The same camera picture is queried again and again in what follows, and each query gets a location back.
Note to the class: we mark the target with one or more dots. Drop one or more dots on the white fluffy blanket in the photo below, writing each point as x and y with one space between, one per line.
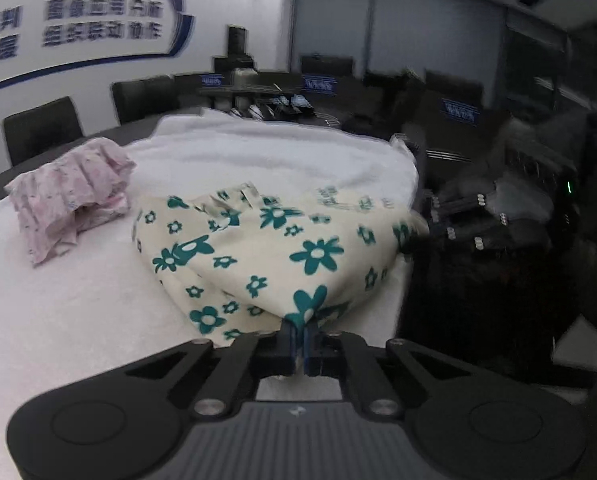
278 155

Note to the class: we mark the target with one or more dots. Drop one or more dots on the black office chair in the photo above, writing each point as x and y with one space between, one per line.
43 130
143 97

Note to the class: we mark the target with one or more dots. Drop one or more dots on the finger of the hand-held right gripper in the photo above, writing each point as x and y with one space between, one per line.
463 202
458 237

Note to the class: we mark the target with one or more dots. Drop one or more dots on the blue wall lettering sign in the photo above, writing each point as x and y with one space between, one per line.
186 30

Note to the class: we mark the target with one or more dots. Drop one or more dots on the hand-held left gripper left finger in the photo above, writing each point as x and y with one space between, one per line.
291 350

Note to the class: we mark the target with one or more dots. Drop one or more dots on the cream green-flower garment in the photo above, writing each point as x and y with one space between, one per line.
278 260

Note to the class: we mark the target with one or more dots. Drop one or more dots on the black upright monitor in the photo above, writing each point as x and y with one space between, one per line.
237 41

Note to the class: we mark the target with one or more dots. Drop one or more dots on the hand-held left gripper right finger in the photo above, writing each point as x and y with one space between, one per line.
312 350

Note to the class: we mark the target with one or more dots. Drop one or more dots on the black desk monitor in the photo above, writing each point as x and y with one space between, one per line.
327 65

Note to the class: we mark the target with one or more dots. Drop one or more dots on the steel thermos bottle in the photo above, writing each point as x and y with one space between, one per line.
243 79

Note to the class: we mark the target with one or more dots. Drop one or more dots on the blue desk name sign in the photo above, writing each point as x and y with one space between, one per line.
319 85
459 111
212 80

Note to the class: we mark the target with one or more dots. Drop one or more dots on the pink floral garment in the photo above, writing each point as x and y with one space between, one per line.
68 185

